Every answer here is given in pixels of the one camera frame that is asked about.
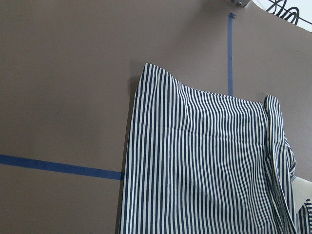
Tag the blue tape line crosswise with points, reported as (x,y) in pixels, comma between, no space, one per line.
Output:
(60,167)

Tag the blue tape short line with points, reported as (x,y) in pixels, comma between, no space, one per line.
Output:
(231,17)

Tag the blue white striped polo shirt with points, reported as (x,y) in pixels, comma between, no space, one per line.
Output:
(206,163)

